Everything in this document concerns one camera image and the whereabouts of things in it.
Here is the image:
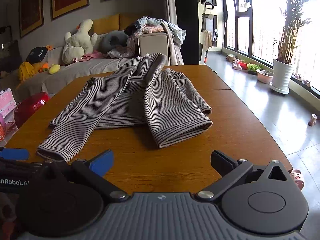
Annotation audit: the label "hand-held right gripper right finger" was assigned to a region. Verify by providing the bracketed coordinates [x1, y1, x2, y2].
[211, 150, 288, 202]

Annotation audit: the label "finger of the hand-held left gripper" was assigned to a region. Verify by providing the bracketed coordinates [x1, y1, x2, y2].
[0, 148, 30, 161]

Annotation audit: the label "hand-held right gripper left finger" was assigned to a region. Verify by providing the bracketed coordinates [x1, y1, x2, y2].
[31, 149, 128, 203]

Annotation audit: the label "grey striped sweater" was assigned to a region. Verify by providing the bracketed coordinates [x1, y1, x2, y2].
[37, 52, 213, 163]

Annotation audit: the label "pile of clothes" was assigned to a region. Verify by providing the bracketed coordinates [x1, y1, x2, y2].
[107, 16, 187, 65]

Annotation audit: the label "pink jar with red label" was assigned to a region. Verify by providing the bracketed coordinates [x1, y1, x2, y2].
[0, 114, 18, 142]

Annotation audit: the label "pink metal-edged case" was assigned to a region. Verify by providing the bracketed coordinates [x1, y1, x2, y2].
[0, 88, 17, 120]

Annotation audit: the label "pink pig slipper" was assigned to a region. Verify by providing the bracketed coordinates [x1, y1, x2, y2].
[287, 169, 305, 190]

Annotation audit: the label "yellow plush toy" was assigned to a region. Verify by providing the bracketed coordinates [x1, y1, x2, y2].
[18, 61, 42, 82]

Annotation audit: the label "grey sofa cover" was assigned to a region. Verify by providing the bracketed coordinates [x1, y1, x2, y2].
[16, 46, 140, 98]

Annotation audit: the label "pink basin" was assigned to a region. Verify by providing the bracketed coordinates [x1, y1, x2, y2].
[257, 69, 274, 84]

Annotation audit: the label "green plant tray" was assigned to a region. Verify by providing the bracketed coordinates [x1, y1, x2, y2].
[246, 64, 262, 75]

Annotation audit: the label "black glass fish tank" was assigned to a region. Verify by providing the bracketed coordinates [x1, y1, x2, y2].
[0, 40, 23, 67]

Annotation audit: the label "potted plant in white pot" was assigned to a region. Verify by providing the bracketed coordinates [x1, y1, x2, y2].
[269, 0, 320, 95]

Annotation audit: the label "pink cloth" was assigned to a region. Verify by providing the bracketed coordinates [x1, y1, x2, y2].
[74, 50, 104, 63]

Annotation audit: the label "grey neck pillow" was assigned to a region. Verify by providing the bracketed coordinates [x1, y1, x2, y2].
[101, 30, 129, 53]

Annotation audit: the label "white plush duck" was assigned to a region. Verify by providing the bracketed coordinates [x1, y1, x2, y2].
[62, 19, 98, 65]

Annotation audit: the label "beige sofa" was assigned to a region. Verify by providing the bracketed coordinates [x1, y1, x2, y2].
[15, 14, 173, 100]

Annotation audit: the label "black framed window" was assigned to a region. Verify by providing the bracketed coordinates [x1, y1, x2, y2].
[222, 0, 320, 92]

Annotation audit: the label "yellow sofa cushion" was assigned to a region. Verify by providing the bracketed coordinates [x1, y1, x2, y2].
[119, 12, 150, 30]
[92, 14, 120, 35]

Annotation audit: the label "beige curtain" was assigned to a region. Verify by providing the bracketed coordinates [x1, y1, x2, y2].
[164, 0, 185, 65]

